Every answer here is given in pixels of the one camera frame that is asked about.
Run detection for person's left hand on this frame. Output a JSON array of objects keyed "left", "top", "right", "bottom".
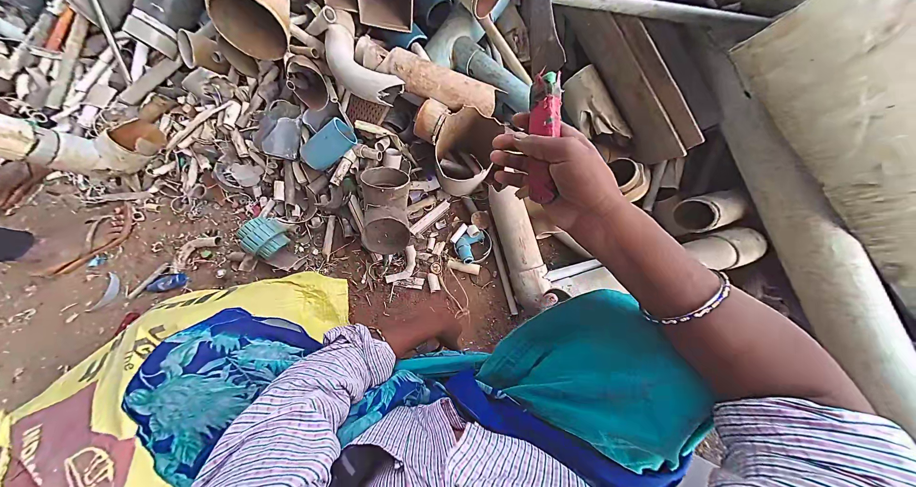
[{"left": 379, "top": 305, "right": 463, "bottom": 355}]

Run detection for person's right hand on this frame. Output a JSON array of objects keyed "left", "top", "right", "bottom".
[{"left": 491, "top": 112, "right": 628, "bottom": 233}]

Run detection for knife with red handle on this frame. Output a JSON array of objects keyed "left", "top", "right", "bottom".
[{"left": 524, "top": 0, "right": 566, "bottom": 205}]

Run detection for person's right forearm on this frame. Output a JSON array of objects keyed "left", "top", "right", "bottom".
[{"left": 581, "top": 194, "right": 916, "bottom": 487}]

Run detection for person's left forearm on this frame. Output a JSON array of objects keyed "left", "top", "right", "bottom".
[{"left": 192, "top": 323, "right": 397, "bottom": 487}]

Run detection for pile of plastic pipe scraps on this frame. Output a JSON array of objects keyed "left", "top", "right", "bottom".
[{"left": 0, "top": 0, "right": 770, "bottom": 316}]

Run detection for long brown board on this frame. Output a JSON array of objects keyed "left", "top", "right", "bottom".
[{"left": 551, "top": 0, "right": 707, "bottom": 166}]

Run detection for person's legs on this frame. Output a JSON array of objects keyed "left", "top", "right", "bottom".
[{"left": 122, "top": 289, "right": 717, "bottom": 487}]

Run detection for teal ribbed pipe fitting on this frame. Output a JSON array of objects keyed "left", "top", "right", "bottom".
[{"left": 236, "top": 217, "right": 293, "bottom": 261}]

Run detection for long thick grey-white pipe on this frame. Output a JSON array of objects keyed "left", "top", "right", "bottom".
[{"left": 697, "top": 36, "right": 916, "bottom": 441}]

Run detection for person's body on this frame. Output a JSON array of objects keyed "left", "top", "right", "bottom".
[{"left": 332, "top": 398, "right": 591, "bottom": 487}]

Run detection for large off-white sheet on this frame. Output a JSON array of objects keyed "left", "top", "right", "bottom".
[{"left": 729, "top": 0, "right": 916, "bottom": 316}]

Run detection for blue crumpled plastic piece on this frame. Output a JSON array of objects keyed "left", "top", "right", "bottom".
[{"left": 145, "top": 272, "right": 189, "bottom": 293}]

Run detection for grey curved plastic shard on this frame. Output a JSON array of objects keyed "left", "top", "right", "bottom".
[{"left": 89, "top": 272, "right": 122, "bottom": 312}]

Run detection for yellow printed sack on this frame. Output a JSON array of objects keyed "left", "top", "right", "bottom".
[{"left": 0, "top": 271, "right": 350, "bottom": 487}]

